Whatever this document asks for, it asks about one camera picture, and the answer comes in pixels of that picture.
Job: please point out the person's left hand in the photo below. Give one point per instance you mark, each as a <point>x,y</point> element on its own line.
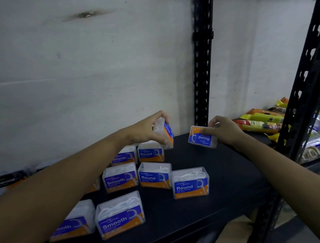
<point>142,130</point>

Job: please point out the person's right hand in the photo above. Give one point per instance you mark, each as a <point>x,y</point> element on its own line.
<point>226,130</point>

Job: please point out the pile of face-down floss boxes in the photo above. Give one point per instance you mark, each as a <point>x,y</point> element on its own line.
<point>123,157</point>

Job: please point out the black metal shelf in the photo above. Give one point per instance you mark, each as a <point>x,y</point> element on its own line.
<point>225,180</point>

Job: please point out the person's right forearm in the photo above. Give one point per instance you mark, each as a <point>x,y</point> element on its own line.
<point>287,180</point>

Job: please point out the person's left forearm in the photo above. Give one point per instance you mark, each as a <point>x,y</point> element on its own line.
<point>50,200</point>

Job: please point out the pile of colourful snack packets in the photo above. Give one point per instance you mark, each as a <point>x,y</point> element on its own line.
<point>260,125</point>

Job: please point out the clear plastic packet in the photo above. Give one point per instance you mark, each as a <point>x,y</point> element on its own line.
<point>310,155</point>

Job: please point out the blue plastic packet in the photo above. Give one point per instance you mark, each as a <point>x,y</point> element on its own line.
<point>315,130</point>

